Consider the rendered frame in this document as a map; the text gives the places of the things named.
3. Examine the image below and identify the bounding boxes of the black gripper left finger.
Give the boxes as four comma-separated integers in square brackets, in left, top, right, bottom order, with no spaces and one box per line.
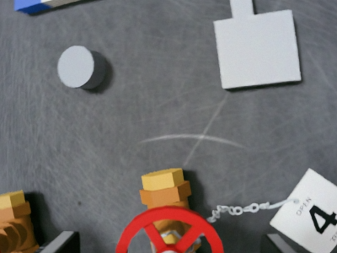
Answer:
[34,231,81,253]

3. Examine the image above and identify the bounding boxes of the white tag on silver chain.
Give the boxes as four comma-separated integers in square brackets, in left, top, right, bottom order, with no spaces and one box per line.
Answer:
[206,168,337,253]

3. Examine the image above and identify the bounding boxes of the white short cylinder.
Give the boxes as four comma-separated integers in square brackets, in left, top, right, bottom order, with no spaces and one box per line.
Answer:
[57,46,105,89]

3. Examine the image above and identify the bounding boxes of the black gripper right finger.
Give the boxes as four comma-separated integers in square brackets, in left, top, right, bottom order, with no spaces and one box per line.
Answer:
[260,234,302,253]

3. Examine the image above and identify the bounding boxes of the grey pipe tee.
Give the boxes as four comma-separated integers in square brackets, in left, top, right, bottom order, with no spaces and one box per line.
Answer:
[0,169,223,253]

